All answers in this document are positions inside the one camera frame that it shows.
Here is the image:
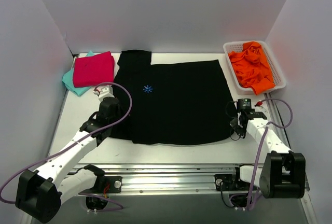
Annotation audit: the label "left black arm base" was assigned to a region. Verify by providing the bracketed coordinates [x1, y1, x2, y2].
[84, 176, 122, 211]

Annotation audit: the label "folded teal t-shirt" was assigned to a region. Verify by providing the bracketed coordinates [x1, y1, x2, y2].
[62, 51, 96, 96]

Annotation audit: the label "white plastic basket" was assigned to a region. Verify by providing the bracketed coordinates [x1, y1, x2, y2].
[223, 40, 286, 95]

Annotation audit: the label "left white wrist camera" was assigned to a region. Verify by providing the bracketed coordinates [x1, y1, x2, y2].
[93, 85, 114, 102]

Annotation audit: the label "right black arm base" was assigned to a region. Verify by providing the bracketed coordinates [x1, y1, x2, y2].
[214, 173, 260, 208]

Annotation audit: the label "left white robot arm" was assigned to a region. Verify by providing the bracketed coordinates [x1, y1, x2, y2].
[15, 97, 121, 223]

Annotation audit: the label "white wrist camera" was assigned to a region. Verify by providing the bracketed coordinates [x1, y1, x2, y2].
[255, 101, 268, 113]
[93, 85, 114, 102]

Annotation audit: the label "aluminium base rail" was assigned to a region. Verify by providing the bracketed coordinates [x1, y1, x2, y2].
[70, 163, 311, 196]

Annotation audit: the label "black t-shirt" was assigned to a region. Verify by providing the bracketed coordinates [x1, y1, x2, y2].
[111, 50, 237, 145]

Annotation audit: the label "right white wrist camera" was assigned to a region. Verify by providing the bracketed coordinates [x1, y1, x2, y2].
[255, 101, 268, 113]

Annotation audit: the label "crumpled orange t-shirt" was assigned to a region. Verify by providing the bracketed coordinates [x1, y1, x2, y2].
[228, 41, 275, 95]

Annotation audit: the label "folded pink t-shirt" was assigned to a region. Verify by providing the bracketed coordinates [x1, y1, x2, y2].
[73, 51, 115, 88]

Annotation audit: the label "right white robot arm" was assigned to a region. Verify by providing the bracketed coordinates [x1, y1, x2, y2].
[230, 99, 306, 203]

